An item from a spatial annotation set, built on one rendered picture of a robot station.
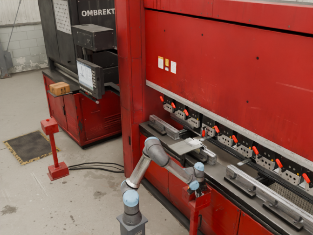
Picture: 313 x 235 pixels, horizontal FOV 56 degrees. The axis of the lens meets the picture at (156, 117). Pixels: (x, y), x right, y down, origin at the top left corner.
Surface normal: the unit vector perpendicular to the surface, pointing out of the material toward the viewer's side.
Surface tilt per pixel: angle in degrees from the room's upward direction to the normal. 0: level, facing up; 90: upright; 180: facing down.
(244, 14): 90
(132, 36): 90
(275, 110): 90
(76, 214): 0
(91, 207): 0
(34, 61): 90
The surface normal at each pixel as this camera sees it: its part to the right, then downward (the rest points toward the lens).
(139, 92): 0.56, 0.37
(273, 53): -0.83, 0.25
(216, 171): 0.00, -0.90
